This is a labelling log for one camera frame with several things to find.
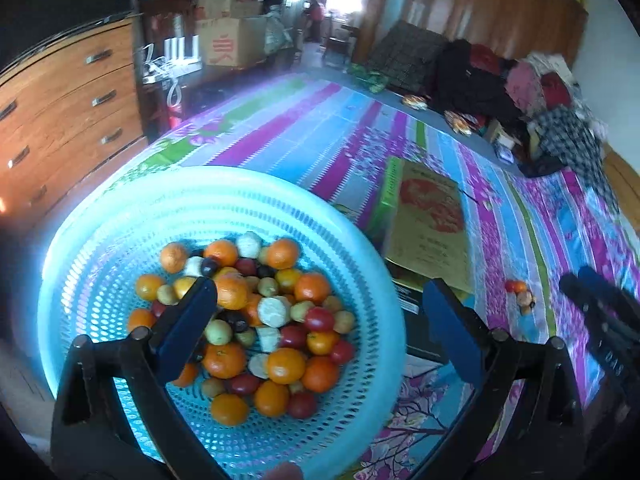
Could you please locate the small red tomato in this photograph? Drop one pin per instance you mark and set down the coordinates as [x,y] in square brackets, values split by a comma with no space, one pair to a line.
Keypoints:
[509,286]

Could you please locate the black and white plaid shirt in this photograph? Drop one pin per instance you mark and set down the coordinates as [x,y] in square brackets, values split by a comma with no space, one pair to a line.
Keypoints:
[570,135]

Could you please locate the yellow-green longan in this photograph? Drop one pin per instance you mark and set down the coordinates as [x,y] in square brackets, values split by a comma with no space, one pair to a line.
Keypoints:
[526,310]

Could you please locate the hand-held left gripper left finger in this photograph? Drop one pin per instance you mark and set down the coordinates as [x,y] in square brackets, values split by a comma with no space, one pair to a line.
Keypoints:
[185,330]

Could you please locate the yellow and green flat box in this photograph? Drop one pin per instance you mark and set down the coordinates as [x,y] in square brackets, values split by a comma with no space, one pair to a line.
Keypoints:
[430,220]

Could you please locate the light blue perforated basket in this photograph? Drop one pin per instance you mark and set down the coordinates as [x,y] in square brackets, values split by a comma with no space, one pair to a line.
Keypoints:
[125,210]

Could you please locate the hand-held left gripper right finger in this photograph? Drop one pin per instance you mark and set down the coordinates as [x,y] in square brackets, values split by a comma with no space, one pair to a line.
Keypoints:
[452,340]

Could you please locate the dark wooden cabinet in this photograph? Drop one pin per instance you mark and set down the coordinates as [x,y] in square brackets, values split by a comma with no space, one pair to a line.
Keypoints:
[165,90]

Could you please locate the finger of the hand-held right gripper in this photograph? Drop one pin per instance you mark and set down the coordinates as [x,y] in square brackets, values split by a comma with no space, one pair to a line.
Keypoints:
[575,287]
[602,285]

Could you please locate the large cardboard box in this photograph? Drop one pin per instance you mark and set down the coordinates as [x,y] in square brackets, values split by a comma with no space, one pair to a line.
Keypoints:
[230,42]

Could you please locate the green leafy vegetables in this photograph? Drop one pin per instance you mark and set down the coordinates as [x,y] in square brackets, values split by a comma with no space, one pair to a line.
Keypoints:
[370,77]

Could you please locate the orange snack packet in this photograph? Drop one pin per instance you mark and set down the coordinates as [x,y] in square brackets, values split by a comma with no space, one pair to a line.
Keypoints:
[460,122]

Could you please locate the blue and white packet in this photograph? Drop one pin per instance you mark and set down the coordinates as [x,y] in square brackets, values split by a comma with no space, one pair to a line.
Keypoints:
[504,152]

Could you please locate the colourful printed bedsheet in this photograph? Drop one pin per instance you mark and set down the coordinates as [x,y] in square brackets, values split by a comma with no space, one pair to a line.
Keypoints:
[320,135]

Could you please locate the pile of mixed fruit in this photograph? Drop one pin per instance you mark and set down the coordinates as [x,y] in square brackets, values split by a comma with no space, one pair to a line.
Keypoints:
[285,365]

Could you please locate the pale sugarcane piece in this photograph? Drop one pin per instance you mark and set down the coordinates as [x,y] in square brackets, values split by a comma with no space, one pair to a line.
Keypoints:
[525,300]

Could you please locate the small orange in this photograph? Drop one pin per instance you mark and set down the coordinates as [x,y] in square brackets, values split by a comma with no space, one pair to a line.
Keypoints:
[521,287]

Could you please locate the brown checked blanket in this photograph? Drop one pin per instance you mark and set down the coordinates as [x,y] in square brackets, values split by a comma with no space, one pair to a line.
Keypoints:
[405,55]

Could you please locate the black jacket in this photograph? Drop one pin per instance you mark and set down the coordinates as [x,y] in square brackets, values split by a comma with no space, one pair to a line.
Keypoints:
[465,80]

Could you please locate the yellow snack packet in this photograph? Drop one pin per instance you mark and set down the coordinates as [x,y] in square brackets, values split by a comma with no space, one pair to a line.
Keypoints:
[415,102]

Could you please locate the black printed box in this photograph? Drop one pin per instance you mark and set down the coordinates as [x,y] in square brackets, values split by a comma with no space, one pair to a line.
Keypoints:
[415,305]

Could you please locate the wooden chest of drawers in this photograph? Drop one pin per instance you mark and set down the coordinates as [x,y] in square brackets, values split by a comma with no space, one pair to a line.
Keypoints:
[60,110]

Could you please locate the person's left hand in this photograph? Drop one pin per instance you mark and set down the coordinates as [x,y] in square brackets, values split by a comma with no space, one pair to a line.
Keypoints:
[282,472]

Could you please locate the wooden wardrobe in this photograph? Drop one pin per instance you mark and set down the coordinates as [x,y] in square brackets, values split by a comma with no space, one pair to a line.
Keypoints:
[475,5]

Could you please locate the wooden headboard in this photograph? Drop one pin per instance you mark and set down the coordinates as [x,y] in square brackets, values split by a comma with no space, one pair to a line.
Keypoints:
[622,170]

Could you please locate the pink pillow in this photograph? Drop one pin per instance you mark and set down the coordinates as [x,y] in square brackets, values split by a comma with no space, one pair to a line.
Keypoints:
[525,80]

